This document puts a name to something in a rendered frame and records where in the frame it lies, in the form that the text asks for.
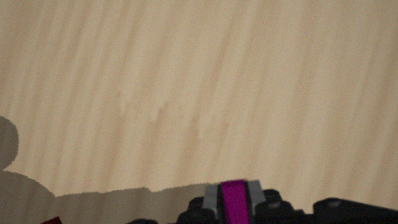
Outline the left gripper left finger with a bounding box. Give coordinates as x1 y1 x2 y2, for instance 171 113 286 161
127 184 226 224

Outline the magenta rectangular block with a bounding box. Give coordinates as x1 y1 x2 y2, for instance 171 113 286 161
221 180 249 224

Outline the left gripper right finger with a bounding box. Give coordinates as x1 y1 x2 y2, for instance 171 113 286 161
244 180 398 224

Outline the red rectangular rod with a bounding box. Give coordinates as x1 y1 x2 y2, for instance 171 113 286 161
41 216 62 224

